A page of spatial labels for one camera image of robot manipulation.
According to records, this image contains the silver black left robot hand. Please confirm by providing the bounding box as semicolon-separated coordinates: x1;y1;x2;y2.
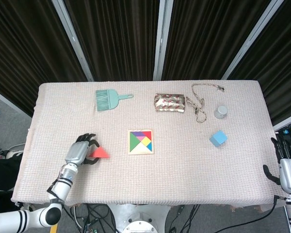
64;133;100;168

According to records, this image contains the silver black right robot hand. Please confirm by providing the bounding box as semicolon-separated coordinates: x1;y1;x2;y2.
263;137;291;195

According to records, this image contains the red triangle block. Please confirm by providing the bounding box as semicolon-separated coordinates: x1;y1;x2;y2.
89;146;111;159

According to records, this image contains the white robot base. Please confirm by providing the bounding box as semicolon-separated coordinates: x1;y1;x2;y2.
106;203;172;233

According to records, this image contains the green triangle tangram piece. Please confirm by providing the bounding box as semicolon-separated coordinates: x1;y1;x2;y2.
129;132;142;151

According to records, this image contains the teal plastic hand brush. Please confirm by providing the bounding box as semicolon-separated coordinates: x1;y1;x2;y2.
95;89;134;112

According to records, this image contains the wooden tangram tray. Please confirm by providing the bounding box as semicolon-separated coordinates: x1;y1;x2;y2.
128;130;155;155

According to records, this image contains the light blue cube block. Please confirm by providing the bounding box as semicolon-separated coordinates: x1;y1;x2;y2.
209;130;228;148

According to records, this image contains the beige woven tablecloth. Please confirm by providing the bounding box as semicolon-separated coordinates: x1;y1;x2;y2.
11;81;291;207

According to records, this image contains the grey cylindrical jar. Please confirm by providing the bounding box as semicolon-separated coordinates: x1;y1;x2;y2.
213;104;228;119

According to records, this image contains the dark pleated curtain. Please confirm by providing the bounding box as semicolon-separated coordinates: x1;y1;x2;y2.
0;0;88;117
162;0;274;80
63;0;161;82
229;0;291;126

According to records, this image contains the gold foil snack packet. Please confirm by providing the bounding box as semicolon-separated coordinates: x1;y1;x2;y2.
154;93;186;114

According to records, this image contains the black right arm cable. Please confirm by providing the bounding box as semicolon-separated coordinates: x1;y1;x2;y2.
218;195;280;233

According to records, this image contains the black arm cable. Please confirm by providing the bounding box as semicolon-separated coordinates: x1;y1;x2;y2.
218;195;280;233
47;178;64;203

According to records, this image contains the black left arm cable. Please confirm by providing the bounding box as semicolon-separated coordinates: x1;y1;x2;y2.
47;178;64;203

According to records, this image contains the black floor cable bundle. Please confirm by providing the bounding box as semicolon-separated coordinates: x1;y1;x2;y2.
70;203;117;233

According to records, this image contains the braided beige rope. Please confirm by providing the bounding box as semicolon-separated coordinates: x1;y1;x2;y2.
186;83;226;123

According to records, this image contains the grey metal post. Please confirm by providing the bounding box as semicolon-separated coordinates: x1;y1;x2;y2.
222;0;286;80
50;0;95;82
152;0;174;81

